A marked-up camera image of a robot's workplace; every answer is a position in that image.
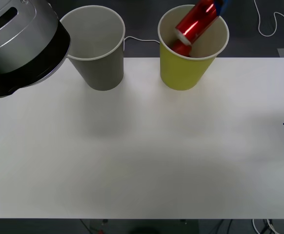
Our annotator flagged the shiny red drink can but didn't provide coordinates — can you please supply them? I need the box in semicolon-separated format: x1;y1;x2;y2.
175;0;219;46

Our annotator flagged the yellow-green plastic waste bin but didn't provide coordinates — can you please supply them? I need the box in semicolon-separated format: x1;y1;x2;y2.
158;4;230;92

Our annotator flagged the white power strip cable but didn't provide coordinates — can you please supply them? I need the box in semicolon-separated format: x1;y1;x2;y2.
123;36;161;49

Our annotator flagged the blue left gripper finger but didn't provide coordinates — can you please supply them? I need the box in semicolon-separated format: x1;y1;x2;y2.
214;0;232;16

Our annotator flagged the matte red drink can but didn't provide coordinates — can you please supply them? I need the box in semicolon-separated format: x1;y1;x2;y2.
171;40;192;58

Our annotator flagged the grey plastic waste bin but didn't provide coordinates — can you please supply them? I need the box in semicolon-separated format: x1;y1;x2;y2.
59;5;126;92

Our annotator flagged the white cable under table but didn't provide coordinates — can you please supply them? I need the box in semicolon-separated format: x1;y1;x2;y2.
251;218;279;234

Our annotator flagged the white wavy floor cable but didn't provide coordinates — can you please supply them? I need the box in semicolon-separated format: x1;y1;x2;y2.
253;0;284;38

